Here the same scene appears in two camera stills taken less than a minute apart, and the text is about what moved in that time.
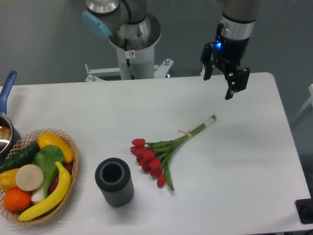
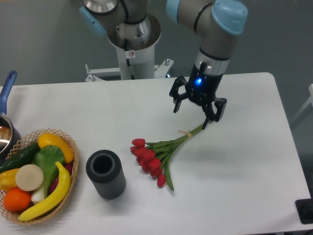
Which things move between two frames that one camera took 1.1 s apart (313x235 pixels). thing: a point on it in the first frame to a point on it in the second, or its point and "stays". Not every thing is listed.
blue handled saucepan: (10, 135) stays
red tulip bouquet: (152, 156) stays
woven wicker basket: (30, 139) stays
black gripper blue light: (227, 54) to (201, 88)
